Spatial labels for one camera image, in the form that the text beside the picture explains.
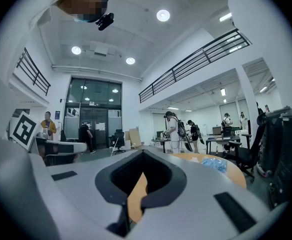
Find black storage cases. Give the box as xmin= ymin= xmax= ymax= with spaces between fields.
xmin=255 ymin=103 xmax=292 ymax=211

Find black rectangular desk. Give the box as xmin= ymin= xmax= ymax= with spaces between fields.
xmin=205 ymin=133 xmax=242 ymax=155

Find blue packet bag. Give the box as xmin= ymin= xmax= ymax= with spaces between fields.
xmin=200 ymin=157 xmax=228 ymax=173

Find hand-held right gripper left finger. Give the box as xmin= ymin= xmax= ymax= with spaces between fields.
xmin=45 ymin=146 xmax=144 ymax=240

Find black balcony railing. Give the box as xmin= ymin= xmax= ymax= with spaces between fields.
xmin=138 ymin=28 xmax=252 ymax=104
xmin=15 ymin=47 xmax=51 ymax=97

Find brown cardboard boxes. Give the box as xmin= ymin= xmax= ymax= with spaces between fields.
xmin=124 ymin=126 xmax=144 ymax=149

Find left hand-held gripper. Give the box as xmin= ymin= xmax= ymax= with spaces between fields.
xmin=0 ymin=110 xmax=71 ymax=240

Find ceiling air conditioner unit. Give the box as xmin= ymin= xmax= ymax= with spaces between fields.
xmin=92 ymin=45 xmax=110 ymax=58

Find black round table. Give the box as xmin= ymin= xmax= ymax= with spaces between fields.
xmin=150 ymin=137 xmax=172 ymax=154

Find person's white shirt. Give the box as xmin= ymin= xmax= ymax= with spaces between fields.
xmin=28 ymin=0 xmax=69 ymax=30

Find black head-mounted camera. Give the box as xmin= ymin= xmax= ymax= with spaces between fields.
xmin=95 ymin=12 xmax=115 ymax=32

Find white curved desk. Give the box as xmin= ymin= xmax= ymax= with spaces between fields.
xmin=35 ymin=136 xmax=87 ymax=158

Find black office chair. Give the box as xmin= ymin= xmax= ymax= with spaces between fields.
xmin=112 ymin=130 xmax=127 ymax=155
xmin=227 ymin=112 xmax=271 ymax=184

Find dark glass entrance door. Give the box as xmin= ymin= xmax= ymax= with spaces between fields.
xmin=63 ymin=77 xmax=123 ymax=150

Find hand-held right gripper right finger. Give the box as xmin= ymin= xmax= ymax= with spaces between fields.
xmin=129 ymin=146 xmax=289 ymax=240

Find white-handled mop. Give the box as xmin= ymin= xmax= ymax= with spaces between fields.
xmin=110 ymin=137 xmax=120 ymax=158

